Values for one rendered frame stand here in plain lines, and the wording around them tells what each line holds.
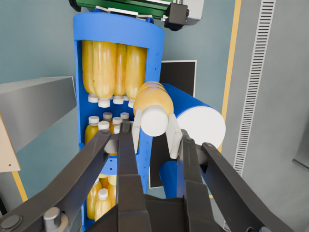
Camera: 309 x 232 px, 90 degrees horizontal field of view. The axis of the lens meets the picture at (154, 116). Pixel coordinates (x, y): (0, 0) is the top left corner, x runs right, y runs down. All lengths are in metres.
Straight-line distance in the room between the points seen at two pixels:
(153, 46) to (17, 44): 1.61
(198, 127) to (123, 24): 0.53
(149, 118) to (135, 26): 0.30
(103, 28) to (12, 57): 1.59
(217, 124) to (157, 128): 0.61
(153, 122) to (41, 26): 1.73
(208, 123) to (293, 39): 1.86
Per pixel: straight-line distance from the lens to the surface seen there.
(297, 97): 2.70
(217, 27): 1.92
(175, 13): 0.72
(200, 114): 0.74
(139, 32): 0.46
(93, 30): 0.47
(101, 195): 0.76
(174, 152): 0.17
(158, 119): 0.21
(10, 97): 1.02
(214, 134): 0.81
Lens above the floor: 1.67
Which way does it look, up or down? 70 degrees down
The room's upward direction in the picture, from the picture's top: 157 degrees clockwise
